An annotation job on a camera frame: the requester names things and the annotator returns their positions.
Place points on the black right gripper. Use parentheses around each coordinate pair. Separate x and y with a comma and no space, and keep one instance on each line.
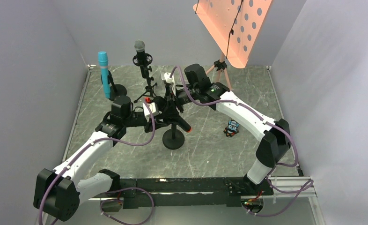
(172,101)

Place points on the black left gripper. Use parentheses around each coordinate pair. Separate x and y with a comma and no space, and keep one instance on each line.
(160,113)

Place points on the black microphone orange end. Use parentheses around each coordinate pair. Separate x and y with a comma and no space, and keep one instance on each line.
(160,102)

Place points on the black round-base mic stand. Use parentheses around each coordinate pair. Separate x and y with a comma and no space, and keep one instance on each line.
(115,89)

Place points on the black glitter microphone silver head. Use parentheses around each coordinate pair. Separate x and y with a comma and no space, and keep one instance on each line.
(141,57)

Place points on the blue toy microphone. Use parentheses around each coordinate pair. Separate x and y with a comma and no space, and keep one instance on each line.
(103,64)

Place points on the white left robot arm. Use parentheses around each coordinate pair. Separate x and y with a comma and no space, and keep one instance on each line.
(88,161)

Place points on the cartoon monster sticker toy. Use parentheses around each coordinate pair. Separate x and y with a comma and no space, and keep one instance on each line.
(232,128)

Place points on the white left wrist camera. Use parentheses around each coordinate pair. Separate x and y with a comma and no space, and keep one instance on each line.
(150,107)

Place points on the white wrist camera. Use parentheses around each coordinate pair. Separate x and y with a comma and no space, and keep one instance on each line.
(168,77)
(150,107)

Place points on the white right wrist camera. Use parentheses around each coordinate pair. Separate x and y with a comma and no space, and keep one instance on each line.
(168,77)

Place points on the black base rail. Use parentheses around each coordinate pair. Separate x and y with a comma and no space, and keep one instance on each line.
(228,191)

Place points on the aluminium frame rail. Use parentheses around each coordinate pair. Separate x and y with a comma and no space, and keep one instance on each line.
(283,187)

